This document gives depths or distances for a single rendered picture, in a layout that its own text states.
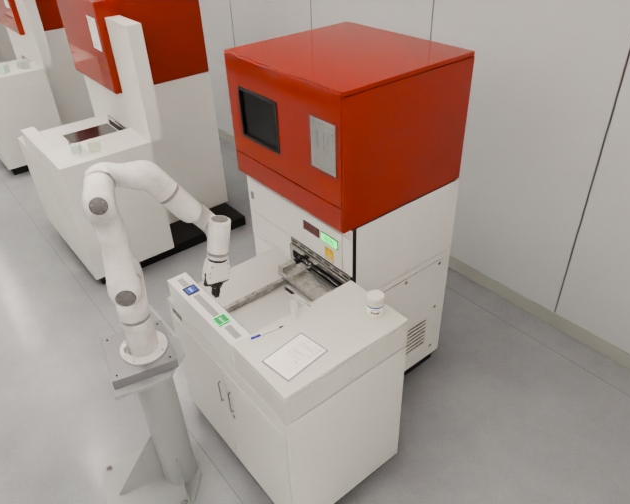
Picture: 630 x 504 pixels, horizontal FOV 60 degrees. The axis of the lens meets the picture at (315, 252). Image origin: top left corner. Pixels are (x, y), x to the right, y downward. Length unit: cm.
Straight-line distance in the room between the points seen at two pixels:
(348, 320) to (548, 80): 178
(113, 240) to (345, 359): 93
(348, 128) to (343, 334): 79
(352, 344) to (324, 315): 20
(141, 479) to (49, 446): 62
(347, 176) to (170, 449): 150
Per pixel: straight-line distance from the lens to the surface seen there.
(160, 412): 256
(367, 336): 216
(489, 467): 304
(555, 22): 324
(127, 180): 189
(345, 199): 218
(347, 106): 203
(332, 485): 262
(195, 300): 242
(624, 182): 325
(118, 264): 203
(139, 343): 229
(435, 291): 304
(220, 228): 201
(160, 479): 303
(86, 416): 344
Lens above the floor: 246
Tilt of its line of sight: 35 degrees down
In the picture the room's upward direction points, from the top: 2 degrees counter-clockwise
